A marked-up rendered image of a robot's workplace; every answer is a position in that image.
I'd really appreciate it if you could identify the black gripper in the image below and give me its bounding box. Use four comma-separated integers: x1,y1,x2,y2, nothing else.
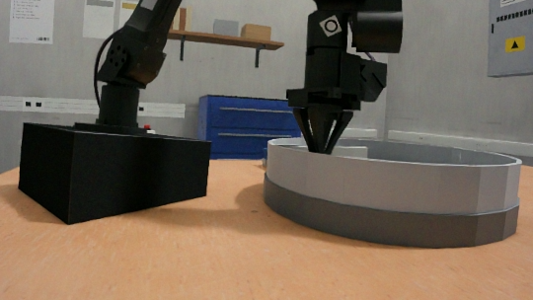
286,47,366,155

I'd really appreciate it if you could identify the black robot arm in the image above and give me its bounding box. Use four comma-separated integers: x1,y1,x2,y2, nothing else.
74,0,403,134

